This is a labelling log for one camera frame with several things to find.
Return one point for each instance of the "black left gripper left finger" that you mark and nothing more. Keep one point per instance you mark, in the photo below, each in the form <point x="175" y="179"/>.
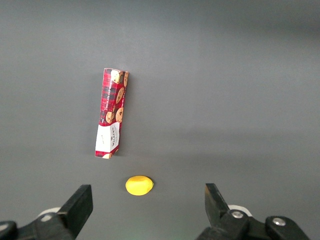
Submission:
<point x="77" y="207"/>

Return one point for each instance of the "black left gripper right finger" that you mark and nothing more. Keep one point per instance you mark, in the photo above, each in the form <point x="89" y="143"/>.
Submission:
<point x="216" y="207"/>

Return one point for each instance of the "yellow lemon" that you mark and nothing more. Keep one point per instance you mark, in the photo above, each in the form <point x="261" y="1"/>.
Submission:
<point x="138" y="185"/>

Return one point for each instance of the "red tartan cookie box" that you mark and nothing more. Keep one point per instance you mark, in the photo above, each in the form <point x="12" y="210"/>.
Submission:
<point x="111" y="112"/>

